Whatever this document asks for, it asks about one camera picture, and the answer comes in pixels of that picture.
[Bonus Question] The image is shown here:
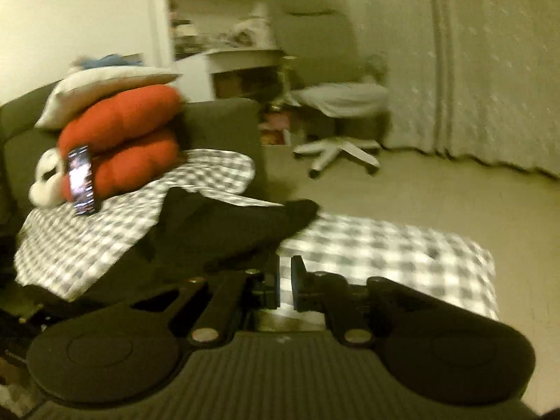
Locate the dark green sofa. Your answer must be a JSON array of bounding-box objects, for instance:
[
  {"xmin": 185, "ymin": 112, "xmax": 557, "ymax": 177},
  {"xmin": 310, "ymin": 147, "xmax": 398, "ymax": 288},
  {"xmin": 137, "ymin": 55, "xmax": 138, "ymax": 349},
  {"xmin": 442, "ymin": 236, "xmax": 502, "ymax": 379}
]
[{"xmin": 1, "ymin": 84, "xmax": 267, "ymax": 235}]

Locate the black garment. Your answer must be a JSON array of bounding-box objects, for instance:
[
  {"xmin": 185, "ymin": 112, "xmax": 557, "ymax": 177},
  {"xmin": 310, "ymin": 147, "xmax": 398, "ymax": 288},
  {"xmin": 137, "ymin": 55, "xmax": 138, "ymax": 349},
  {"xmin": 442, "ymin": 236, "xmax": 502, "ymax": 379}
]
[{"xmin": 14, "ymin": 187, "xmax": 319, "ymax": 306}]

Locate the black smartphone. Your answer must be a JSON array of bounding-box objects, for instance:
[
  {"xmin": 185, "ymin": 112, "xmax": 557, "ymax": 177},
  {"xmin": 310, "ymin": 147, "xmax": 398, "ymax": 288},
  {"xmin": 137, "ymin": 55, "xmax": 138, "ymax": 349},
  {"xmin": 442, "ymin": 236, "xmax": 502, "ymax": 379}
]
[{"xmin": 68, "ymin": 145, "xmax": 98, "ymax": 216}]

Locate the orange flower cushion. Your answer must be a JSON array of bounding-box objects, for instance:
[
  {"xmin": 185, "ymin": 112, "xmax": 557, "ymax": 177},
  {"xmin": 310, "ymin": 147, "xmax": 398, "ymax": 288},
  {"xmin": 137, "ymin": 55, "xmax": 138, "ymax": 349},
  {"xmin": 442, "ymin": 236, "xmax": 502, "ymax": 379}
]
[{"xmin": 58, "ymin": 84, "xmax": 183, "ymax": 200}]

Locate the grey star curtain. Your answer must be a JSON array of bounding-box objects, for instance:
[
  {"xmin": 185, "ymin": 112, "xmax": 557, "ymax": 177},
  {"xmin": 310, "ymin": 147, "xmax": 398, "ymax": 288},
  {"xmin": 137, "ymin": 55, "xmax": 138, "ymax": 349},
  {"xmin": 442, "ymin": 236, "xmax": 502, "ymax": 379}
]
[{"xmin": 330, "ymin": 0, "xmax": 559, "ymax": 176}]

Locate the cream white pillow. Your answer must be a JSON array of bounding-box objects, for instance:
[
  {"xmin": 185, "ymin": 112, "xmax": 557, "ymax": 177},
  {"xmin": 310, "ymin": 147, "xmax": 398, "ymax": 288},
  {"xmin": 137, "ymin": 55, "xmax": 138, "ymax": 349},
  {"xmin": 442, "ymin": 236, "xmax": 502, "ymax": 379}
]
[{"xmin": 35, "ymin": 65, "xmax": 181, "ymax": 131}]

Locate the grey white office chair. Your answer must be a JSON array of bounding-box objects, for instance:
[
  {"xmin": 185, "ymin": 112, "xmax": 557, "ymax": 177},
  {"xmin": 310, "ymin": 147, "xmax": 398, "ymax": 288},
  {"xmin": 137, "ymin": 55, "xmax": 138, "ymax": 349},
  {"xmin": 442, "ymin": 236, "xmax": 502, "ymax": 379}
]
[{"xmin": 269, "ymin": 0, "xmax": 389, "ymax": 179}]

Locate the grey white checkered quilt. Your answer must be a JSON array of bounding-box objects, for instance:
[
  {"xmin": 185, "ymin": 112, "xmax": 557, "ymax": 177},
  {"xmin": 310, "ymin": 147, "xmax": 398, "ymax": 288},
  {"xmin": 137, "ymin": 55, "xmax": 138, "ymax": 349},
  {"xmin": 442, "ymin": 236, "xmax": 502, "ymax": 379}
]
[{"xmin": 14, "ymin": 149, "xmax": 498, "ymax": 319}]

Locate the white desk with shelves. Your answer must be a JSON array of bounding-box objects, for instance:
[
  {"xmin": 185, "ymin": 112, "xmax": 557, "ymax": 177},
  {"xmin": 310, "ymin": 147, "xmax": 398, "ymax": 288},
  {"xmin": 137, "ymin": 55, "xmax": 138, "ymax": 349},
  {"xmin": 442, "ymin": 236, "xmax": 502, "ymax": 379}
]
[{"xmin": 149, "ymin": 0, "xmax": 281, "ymax": 103}]

